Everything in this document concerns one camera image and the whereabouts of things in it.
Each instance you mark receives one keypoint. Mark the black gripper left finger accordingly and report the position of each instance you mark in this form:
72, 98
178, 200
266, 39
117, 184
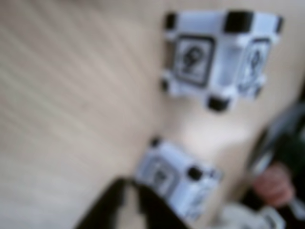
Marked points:
107, 205

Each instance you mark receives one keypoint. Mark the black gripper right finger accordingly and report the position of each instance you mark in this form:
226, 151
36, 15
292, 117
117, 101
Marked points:
157, 212

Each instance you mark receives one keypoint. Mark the white cube with zigzag symbol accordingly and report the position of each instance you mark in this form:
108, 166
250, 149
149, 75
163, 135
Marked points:
221, 66

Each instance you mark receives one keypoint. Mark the person's hand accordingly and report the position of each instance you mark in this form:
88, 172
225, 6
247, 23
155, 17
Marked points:
276, 186

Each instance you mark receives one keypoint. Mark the white cube with lamp symbol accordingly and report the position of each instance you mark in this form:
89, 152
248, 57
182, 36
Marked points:
181, 167

